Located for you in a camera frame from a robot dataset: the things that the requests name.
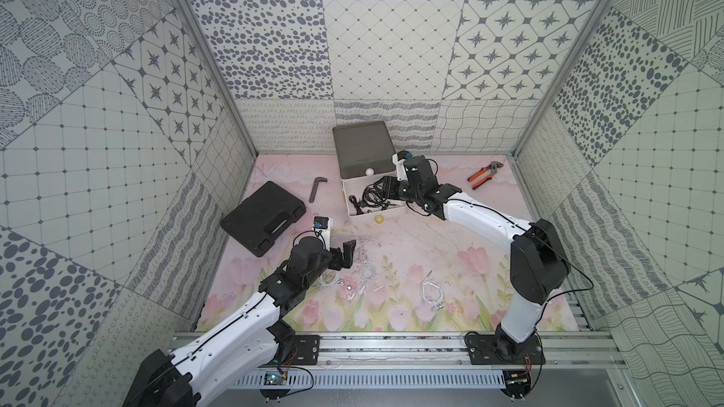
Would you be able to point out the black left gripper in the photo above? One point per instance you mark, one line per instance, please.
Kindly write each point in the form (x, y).
(337, 256)

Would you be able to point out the black earphones coil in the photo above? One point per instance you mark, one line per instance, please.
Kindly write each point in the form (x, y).
(381, 193)

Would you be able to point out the white drawer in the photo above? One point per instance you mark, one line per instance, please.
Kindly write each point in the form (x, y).
(355, 186)

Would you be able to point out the white earphones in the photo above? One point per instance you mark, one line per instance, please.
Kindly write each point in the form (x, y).
(330, 279)
(432, 292)
(367, 274)

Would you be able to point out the black earphones small bundle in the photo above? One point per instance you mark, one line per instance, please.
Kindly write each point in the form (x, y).
(358, 205)

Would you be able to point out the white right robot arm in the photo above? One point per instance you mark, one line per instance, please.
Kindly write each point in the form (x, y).
(537, 262)

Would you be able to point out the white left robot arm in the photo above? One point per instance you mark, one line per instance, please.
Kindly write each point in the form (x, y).
(256, 334)

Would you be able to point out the yellow white drawer cabinet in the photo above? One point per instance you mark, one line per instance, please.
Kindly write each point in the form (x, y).
(363, 146)

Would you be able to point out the dark grey hex wrench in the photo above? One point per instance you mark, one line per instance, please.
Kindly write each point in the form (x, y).
(315, 187)

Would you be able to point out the black plastic tool case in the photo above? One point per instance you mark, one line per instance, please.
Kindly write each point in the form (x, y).
(263, 217)

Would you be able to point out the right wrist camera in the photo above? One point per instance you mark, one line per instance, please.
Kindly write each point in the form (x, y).
(398, 161)

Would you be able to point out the orange handled pliers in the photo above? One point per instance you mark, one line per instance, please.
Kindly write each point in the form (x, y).
(485, 174)

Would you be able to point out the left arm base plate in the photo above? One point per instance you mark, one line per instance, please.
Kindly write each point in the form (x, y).
(300, 350)

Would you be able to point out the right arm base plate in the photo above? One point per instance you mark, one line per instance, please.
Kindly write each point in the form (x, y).
(500, 349)

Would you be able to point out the aluminium rail frame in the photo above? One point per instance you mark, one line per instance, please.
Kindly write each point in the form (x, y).
(419, 360)

